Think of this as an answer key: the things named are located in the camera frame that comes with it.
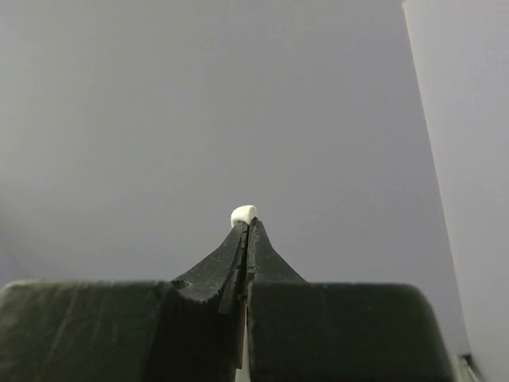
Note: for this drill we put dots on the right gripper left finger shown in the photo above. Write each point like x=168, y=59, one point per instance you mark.
x=218, y=280

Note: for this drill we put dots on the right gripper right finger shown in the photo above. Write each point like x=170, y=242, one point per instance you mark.
x=264, y=264

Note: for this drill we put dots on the white polo shirt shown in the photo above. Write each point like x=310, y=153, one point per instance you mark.
x=245, y=214

